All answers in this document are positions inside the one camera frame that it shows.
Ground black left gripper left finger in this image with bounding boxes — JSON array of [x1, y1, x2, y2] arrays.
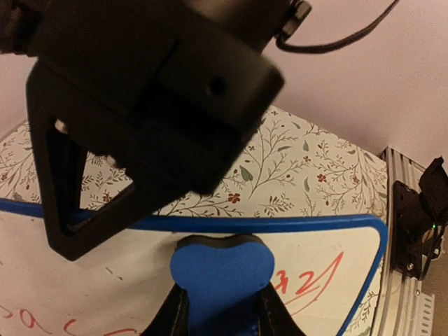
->
[[141, 284, 189, 336]]

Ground front aluminium rail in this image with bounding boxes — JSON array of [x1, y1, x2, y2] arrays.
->
[[370, 147, 435, 335]]

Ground blue whiteboard eraser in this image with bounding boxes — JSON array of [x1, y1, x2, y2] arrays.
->
[[170, 234, 274, 336]]

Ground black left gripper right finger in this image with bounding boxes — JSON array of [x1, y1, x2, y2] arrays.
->
[[257, 283, 305, 336]]

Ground small blue-framed whiteboard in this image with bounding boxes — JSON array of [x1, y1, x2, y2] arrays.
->
[[1, 199, 388, 335]]

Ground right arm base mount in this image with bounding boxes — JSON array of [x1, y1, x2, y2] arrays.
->
[[391, 157, 447, 280]]

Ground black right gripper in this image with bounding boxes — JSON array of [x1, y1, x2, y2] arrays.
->
[[1, 1, 311, 195]]

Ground floral patterned table mat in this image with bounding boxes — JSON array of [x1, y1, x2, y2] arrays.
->
[[0, 106, 389, 336]]

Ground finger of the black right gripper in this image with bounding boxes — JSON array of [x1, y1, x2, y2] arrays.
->
[[27, 64, 168, 261]]

